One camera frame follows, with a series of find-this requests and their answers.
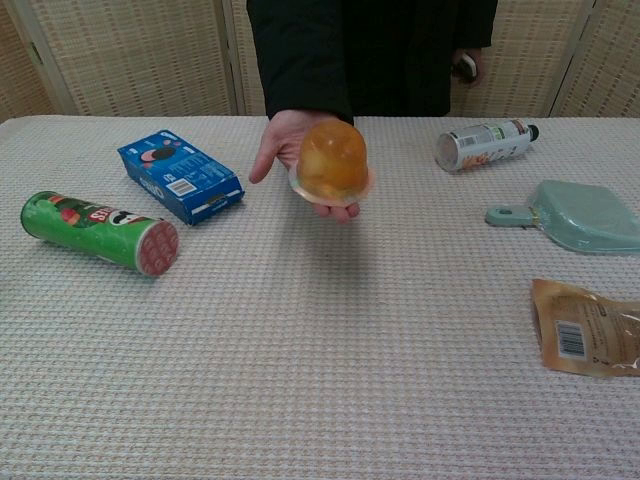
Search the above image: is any person's open right hand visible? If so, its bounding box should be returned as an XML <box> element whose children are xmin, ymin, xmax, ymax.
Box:
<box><xmin>248</xmin><ymin>109</ymin><xmax>362</xmax><ymax>225</ymax></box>

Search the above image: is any person's left hand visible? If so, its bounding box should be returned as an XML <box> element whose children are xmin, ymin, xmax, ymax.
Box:
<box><xmin>450</xmin><ymin>47</ymin><xmax>487</xmax><ymax>90</ymax></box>

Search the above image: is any orange jelly cup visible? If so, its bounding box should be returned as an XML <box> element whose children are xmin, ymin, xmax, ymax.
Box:
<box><xmin>289</xmin><ymin>119</ymin><xmax>378</xmax><ymax>207</ymax></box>

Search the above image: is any grey plastic bottle black cap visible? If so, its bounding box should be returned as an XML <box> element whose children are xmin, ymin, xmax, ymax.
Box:
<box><xmin>433</xmin><ymin>118</ymin><xmax>541</xmax><ymax>175</ymax></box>

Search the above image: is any blue Oreo box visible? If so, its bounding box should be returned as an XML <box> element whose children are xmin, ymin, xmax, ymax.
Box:
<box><xmin>117</xmin><ymin>129</ymin><xmax>245</xmax><ymax>227</ymax></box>

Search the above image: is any person in black jacket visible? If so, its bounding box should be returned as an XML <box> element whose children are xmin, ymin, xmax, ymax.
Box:
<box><xmin>246</xmin><ymin>0</ymin><xmax>500</xmax><ymax>126</ymax></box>

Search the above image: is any woven bamboo folding screen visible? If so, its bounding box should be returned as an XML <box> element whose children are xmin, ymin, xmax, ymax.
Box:
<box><xmin>0</xmin><ymin>0</ymin><xmax>640</xmax><ymax>119</ymax></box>

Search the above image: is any light green plastic dustpan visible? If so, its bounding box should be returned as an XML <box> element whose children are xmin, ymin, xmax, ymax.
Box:
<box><xmin>484</xmin><ymin>179</ymin><xmax>640</xmax><ymax>257</ymax></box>

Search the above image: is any green Pringles can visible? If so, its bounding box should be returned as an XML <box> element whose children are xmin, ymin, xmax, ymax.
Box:
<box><xmin>20</xmin><ymin>190</ymin><xmax>180</xmax><ymax>278</ymax></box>

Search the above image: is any white woven tablecloth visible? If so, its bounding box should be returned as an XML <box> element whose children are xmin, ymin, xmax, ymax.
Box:
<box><xmin>0</xmin><ymin>115</ymin><xmax>640</xmax><ymax>480</ymax></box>

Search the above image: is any brown snack pouch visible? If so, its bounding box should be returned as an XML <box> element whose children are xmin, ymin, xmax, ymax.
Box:
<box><xmin>530</xmin><ymin>278</ymin><xmax>640</xmax><ymax>377</ymax></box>

